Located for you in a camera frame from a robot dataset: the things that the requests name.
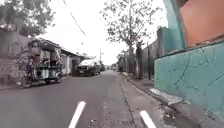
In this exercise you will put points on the tall thin-leaved tree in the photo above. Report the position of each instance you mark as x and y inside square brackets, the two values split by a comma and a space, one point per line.
[130, 23]

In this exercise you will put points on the tricycle with roofed sidecar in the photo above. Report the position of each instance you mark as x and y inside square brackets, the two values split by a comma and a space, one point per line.
[43, 70]

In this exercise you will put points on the grey stone wall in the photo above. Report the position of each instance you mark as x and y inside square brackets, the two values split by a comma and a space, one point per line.
[10, 56]

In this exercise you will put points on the turquoise stone wall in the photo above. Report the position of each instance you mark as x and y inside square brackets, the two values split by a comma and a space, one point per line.
[196, 76]

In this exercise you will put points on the dark leafy tree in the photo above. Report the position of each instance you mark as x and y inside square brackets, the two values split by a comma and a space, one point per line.
[23, 15]

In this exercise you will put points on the row of low houses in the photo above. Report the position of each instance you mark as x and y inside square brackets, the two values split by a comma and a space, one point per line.
[68, 60]

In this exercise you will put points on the orange building with teal trim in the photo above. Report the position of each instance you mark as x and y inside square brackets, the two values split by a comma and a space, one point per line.
[200, 20]

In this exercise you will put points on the car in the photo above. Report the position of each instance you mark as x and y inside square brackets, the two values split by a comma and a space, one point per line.
[87, 66]

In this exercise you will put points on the pale concrete slab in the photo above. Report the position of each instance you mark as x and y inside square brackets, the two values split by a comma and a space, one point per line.
[165, 96]

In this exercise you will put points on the pole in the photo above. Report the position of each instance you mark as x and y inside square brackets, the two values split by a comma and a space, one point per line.
[100, 55]

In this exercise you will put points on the robot's own part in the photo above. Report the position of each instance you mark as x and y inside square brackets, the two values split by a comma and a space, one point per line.
[147, 119]
[77, 114]

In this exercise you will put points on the grey asphalt road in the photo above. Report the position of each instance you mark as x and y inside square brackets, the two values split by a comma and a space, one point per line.
[100, 100]

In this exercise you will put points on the concrete kerb strip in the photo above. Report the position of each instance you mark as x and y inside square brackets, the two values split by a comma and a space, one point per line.
[146, 96]

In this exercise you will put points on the grey fence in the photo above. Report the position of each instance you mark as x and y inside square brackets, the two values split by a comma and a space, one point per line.
[148, 60]

